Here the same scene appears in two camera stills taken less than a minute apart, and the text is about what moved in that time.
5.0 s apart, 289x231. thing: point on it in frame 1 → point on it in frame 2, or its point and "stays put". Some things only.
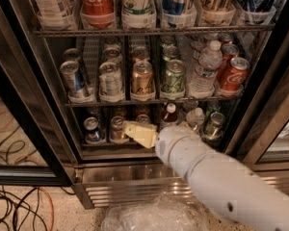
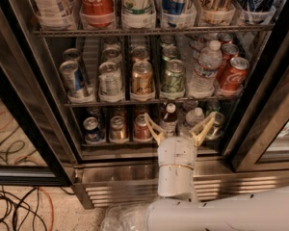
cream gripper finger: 144,133 → 177,155
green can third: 168,39 stays put
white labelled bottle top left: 56,6 stays put
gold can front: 143,87 stays put
